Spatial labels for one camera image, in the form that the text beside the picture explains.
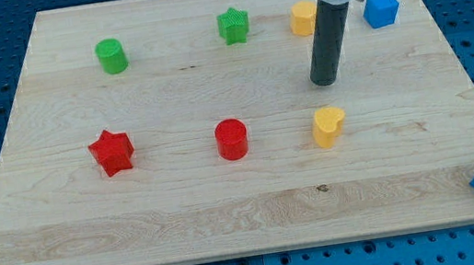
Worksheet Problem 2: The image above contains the red cylinder block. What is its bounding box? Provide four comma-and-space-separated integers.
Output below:
214, 118, 249, 161

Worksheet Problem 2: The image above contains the wooden board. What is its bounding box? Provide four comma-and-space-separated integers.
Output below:
0, 0, 474, 265

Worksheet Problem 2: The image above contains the yellow heart block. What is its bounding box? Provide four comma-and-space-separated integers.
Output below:
312, 107, 346, 149

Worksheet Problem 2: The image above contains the green star block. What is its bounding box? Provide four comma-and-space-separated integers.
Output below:
216, 6, 249, 45

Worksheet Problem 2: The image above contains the red star block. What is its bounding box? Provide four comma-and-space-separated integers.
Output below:
87, 130, 134, 178

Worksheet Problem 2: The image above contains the yellow hexagon block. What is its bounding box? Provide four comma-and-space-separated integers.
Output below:
290, 0, 317, 36

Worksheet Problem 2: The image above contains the green cylinder block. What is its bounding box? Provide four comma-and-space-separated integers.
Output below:
95, 38, 129, 75

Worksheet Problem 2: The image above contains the dark grey cylindrical pointer tool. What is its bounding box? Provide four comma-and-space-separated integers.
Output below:
310, 0, 349, 86

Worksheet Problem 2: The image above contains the blue cube block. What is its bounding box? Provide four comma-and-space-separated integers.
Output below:
363, 0, 399, 29

